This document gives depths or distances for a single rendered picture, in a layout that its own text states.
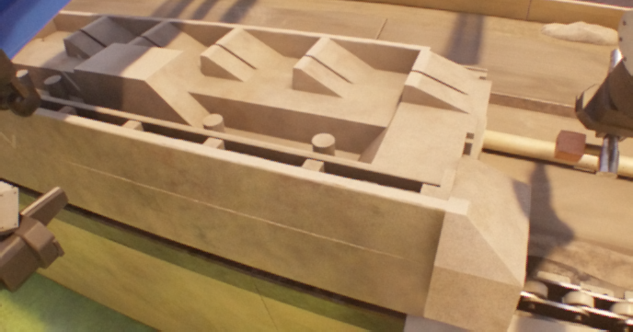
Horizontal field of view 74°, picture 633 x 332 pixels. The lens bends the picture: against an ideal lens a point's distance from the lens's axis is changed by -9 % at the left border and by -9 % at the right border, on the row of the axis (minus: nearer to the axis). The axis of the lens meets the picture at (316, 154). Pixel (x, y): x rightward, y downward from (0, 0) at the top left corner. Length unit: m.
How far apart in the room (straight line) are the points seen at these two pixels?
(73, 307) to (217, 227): 1.25
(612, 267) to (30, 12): 0.85
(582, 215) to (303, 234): 0.47
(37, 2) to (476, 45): 0.89
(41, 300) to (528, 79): 1.74
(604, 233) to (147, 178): 0.70
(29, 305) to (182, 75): 1.35
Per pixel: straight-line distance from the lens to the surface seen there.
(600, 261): 0.79
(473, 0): 1.23
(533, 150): 0.86
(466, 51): 1.10
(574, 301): 0.69
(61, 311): 1.86
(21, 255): 0.54
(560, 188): 0.85
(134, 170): 0.66
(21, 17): 0.58
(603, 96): 0.60
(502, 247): 0.48
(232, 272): 0.74
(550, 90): 1.03
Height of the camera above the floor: 1.38
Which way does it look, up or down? 47 degrees down
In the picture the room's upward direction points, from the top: 10 degrees counter-clockwise
